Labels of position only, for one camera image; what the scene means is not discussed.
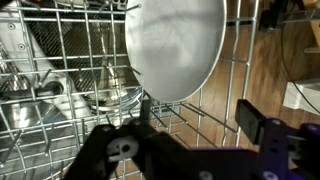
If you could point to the white round plate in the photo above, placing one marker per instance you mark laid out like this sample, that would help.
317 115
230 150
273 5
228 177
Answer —
176 50

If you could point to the dishwasher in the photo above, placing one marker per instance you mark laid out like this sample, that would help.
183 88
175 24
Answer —
76 36

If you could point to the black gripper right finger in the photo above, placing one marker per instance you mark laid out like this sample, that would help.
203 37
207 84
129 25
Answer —
266 133

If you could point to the white paper sheet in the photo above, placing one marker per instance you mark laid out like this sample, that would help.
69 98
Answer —
300 96

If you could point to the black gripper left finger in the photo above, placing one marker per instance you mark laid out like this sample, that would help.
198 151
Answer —
110 153

